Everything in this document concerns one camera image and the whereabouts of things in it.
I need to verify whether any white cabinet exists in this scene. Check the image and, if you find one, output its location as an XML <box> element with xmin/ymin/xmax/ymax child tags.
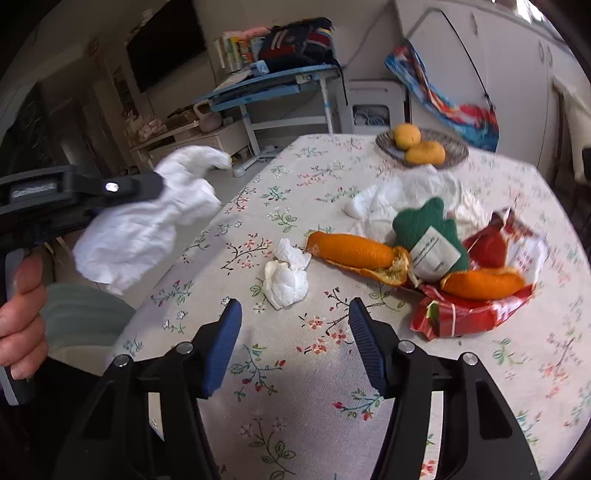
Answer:
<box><xmin>394</xmin><ymin>0</ymin><xmax>573</xmax><ymax>185</ymax></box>

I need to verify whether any red snack wrapper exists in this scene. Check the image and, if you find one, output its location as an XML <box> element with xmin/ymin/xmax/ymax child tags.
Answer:
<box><xmin>410</xmin><ymin>207</ymin><xmax>551</xmax><ymax>341</ymax></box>

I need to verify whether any person's left hand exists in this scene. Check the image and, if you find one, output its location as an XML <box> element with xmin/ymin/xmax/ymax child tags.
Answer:
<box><xmin>0</xmin><ymin>256</ymin><xmax>49</xmax><ymax>380</ymax></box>

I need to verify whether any black television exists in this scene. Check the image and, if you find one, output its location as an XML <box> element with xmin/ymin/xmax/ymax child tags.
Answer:
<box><xmin>126</xmin><ymin>0</ymin><xmax>208</xmax><ymax>93</ymax></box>

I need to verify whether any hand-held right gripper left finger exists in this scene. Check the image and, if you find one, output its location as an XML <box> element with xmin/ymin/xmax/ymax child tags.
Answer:
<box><xmin>53</xmin><ymin>298</ymin><xmax>243</xmax><ymax>480</ymax></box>

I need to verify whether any yellow mango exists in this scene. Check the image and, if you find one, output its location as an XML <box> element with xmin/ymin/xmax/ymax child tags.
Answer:
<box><xmin>392</xmin><ymin>123</ymin><xmax>422</xmax><ymax>151</ymax></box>
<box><xmin>404</xmin><ymin>141</ymin><xmax>447</xmax><ymax>167</ymax></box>

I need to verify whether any floral cloth table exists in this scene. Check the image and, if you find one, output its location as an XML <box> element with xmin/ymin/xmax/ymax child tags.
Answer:
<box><xmin>106</xmin><ymin>134</ymin><xmax>591</xmax><ymax>480</ymax></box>

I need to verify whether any cream television stand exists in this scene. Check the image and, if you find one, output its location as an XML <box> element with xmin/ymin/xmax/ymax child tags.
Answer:
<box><xmin>129</xmin><ymin>119</ymin><xmax>252</xmax><ymax>171</ymax></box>

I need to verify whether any white plastic bag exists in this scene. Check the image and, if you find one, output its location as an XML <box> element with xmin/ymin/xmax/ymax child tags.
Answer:
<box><xmin>343</xmin><ymin>165</ymin><xmax>490</xmax><ymax>236</ymax></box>

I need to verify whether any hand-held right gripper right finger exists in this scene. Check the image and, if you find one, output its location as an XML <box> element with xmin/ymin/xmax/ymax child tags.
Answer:
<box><xmin>348</xmin><ymin>298</ymin><xmax>541</xmax><ymax>480</ymax></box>

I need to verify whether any dark striped backpack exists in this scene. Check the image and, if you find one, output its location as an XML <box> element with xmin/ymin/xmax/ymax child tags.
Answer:
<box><xmin>257</xmin><ymin>17</ymin><xmax>340</xmax><ymax>75</ymax></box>

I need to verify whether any blue study desk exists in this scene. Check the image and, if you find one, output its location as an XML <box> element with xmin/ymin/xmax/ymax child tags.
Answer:
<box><xmin>191</xmin><ymin>64</ymin><xmax>348</xmax><ymax>178</ymax></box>

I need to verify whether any black power cable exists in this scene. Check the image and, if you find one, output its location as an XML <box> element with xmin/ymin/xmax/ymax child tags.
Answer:
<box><xmin>341</xmin><ymin>18</ymin><xmax>376</xmax><ymax>71</ymax></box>

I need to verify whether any long orange peel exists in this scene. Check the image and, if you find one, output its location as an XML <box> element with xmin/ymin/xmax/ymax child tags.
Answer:
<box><xmin>307</xmin><ymin>232</ymin><xmax>411</xmax><ymax>287</ymax></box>

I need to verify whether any pink flower bunch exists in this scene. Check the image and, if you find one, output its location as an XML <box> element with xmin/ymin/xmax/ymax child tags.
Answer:
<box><xmin>124</xmin><ymin>115</ymin><xmax>164</xmax><ymax>141</ymax></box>

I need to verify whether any grey fruit plate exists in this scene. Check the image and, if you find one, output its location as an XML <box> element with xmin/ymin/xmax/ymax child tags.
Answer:
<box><xmin>375</xmin><ymin>128</ymin><xmax>469</xmax><ymax>168</ymax></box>

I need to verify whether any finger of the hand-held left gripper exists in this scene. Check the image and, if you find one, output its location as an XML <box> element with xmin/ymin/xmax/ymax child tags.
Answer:
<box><xmin>69</xmin><ymin>172</ymin><xmax>165</xmax><ymax>217</ymax></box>

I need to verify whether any small white tissue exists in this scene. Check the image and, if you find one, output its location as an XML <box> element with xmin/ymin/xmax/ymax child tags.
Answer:
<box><xmin>263</xmin><ymin>237</ymin><xmax>312</xmax><ymax>310</ymax></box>

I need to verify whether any green knitted cloth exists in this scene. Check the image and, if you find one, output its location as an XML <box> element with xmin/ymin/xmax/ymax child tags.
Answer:
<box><xmin>392</xmin><ymin>198</ymin><xmax>472</xmax><ymax>283</ymax></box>

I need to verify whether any large white paper tissue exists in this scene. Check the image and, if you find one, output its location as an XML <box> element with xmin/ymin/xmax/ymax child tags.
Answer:
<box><xmin>73</xmin><ymin>145</ymin><xmax>233</xmax><ymax>296</ymax></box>

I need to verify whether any colourful printed bag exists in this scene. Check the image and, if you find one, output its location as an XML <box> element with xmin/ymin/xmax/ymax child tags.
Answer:
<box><xmin>385</xmin><ymin>9</ymin><xmax>500</xmax><ymax>153</ymax></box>

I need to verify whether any curved orange peel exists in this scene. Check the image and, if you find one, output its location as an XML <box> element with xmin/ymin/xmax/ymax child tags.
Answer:
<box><xmin>440</xmin><ymin>269</ymin><xmax>528</xmax><ymax>301</ymax></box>

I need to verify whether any wooden tray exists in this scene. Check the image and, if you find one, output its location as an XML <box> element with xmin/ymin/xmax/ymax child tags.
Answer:
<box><xmin>166</xmin><ymin>107</ymin><xmax>197</xmax><ymax>130</ymax></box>

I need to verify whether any pink jug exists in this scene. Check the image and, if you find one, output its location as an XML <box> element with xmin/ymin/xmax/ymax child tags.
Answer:
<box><xmin>193</xmin><ymin>102</ymin><xmax>223</xmax><ymax>134</ymax></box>

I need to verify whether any row of books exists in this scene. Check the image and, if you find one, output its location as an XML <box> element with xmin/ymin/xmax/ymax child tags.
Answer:
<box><xmin>213</xmin><ymin>30</ymin><xmax>264</xmax><ymax>72</ymax></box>

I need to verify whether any white air purifier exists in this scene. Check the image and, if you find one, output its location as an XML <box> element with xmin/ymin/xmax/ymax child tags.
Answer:
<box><xmin>346</xmin><ymin>79</ymin><xmax>409</xmax><ymax>136</ymax></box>

